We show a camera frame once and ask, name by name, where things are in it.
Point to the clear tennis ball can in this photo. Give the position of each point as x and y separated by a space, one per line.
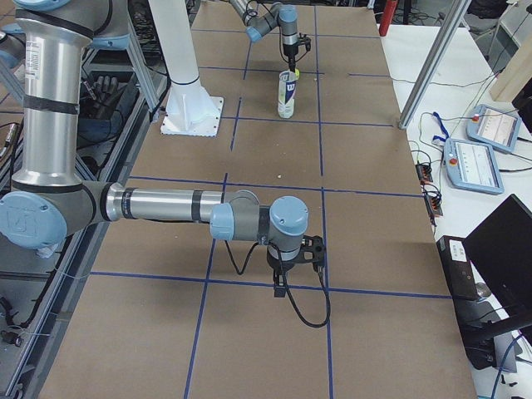
286 93

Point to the red cylinder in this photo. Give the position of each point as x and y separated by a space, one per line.
387 16

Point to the upper orange terminal board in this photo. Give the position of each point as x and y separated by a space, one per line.
424 173

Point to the orange terminal board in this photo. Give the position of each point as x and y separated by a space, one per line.
424 173
433 204

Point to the lower orange terminal board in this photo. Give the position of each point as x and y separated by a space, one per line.
433 204

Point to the black computer box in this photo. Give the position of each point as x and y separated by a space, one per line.
457 269

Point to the near teach pendant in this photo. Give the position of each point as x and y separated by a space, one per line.
472 166

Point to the teach pendant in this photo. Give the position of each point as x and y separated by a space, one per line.
472 166
494 127

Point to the far teach pendant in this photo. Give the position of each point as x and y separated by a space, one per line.
494 127

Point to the black monitor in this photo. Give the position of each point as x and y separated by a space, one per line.
500 249

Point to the wooden block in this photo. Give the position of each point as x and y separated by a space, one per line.
515 76

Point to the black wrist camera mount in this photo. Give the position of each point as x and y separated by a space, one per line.
313 251

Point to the white pedestal column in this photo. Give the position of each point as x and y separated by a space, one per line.
189 110

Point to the aluminium frame post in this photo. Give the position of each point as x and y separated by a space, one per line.
442 41

